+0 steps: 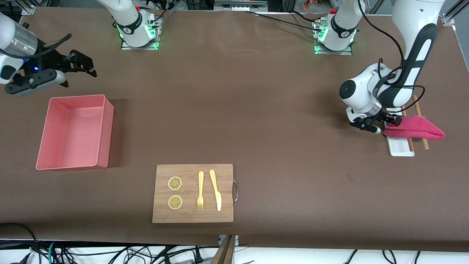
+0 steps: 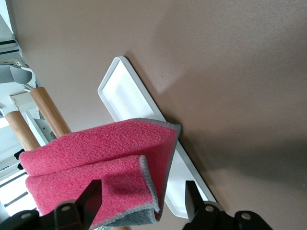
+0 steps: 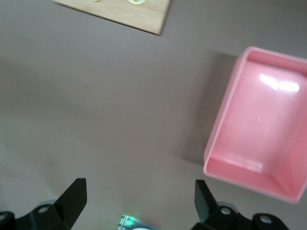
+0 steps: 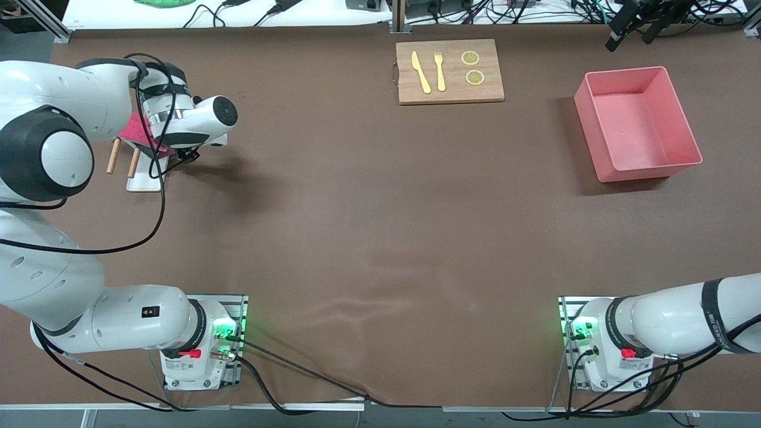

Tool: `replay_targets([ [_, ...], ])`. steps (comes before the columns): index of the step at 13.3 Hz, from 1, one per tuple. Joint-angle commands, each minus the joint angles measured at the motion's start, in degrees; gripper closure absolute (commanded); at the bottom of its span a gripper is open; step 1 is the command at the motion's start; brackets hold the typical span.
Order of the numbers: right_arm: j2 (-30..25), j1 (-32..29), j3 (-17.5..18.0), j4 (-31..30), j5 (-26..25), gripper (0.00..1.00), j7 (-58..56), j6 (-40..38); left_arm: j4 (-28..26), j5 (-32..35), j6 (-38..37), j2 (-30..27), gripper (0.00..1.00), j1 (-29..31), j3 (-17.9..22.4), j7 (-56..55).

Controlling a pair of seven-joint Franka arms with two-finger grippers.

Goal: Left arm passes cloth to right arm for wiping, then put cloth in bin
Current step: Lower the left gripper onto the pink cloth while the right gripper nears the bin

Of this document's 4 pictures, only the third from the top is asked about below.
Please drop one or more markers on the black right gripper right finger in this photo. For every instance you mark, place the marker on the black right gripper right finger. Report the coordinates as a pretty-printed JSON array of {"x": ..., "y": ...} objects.
[{"x": 208, "y": 210}]

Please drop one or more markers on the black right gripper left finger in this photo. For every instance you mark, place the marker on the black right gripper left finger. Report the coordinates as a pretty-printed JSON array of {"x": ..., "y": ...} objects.
[{"x": 69, "y": 203}]

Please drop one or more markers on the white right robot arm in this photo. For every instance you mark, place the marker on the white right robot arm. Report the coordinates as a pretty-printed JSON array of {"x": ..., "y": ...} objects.
[{"x": 141, "y": 228}]

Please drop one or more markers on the pink plastic bin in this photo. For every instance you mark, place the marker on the pink plastic bin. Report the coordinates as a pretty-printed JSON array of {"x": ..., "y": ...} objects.
[{"x": 259, "y": 124}]

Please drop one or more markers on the wooden cutting board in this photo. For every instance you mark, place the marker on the wooden cutting board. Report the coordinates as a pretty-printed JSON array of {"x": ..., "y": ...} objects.
[{"x": 134, "y": 16}]

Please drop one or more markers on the lemon slice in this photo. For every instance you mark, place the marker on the lemon slice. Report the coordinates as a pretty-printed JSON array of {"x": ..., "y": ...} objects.
[{"x": 138, "y": 3}]

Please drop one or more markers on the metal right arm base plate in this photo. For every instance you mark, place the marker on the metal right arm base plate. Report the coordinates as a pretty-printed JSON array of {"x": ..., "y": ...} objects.
[{"x": 124, "y": 222}]

